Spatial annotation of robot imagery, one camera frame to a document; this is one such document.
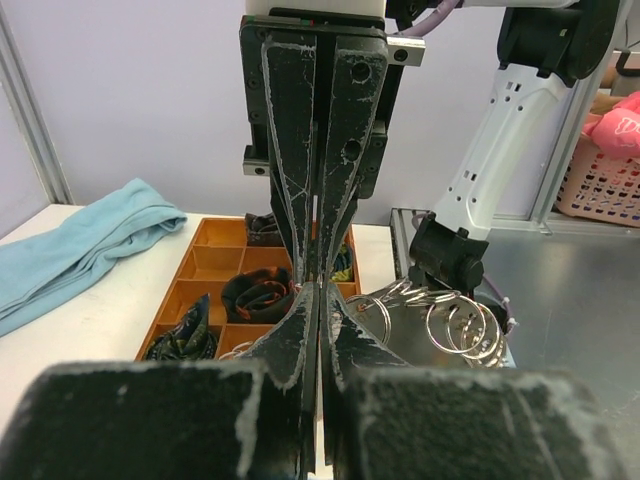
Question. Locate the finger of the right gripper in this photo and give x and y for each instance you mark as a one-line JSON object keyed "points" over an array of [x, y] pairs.
{"points": [[289, 65], [360, 65]]}

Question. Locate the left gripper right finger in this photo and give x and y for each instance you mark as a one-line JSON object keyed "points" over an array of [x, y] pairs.
{"points": [[345, 346]]}

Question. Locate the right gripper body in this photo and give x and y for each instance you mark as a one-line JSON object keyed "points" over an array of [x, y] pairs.
{"points": [[324, 29]]}

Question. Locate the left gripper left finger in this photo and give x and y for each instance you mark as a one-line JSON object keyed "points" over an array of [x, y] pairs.
{"points": [[275, 422]]}

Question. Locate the large keyring holder blue handle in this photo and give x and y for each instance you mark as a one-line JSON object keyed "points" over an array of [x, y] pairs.
{"points": [[426, 327]]}

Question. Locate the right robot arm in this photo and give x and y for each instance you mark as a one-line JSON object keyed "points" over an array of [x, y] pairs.
{"points": [[544, 48]]}

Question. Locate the rolled orange-dotted tie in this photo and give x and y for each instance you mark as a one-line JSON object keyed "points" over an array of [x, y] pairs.
{"points": [[262, 296]]}

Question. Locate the rolled blue-yellow tie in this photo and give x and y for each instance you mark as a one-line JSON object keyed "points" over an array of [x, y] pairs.
{"points": [[343, 269]]}

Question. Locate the rolled dark tie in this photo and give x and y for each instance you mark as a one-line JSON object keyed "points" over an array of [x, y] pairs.
{"points": [[189, 340]]}

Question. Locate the pink cloth in basket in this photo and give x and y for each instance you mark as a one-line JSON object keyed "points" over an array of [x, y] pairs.
{"points": [[613, 125]]}

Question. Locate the pink plastic basket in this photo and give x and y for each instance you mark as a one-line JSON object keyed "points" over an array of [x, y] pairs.
{"points": [[598, 187]]}

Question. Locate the light blue cloth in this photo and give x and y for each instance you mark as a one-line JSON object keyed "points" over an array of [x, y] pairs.
{"points": [[42, 272]]}

